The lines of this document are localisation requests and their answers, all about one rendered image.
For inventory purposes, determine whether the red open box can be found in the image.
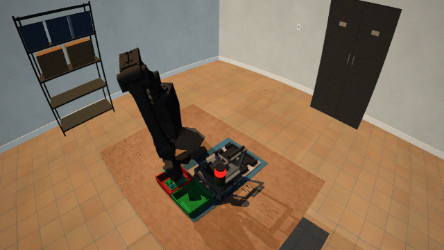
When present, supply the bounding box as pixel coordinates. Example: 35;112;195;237
155;166;194;197

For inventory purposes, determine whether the green bin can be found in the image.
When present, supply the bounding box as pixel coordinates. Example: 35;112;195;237
171;179;214;218

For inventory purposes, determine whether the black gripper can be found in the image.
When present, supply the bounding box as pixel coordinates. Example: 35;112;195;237
162;166;185;186

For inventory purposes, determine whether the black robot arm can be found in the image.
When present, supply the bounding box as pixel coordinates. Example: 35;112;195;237
117;47;191;178

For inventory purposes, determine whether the green circuit board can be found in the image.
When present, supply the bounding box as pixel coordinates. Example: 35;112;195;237
164;178;186;190

